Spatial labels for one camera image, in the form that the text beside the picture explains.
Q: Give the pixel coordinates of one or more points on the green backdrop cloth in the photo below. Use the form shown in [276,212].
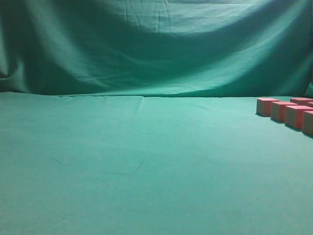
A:
[169,48]

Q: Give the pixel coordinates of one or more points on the green table cloth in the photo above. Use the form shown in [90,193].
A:
[131,165]

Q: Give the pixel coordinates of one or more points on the pink wooden cube rear column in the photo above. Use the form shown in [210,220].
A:
[301,100]

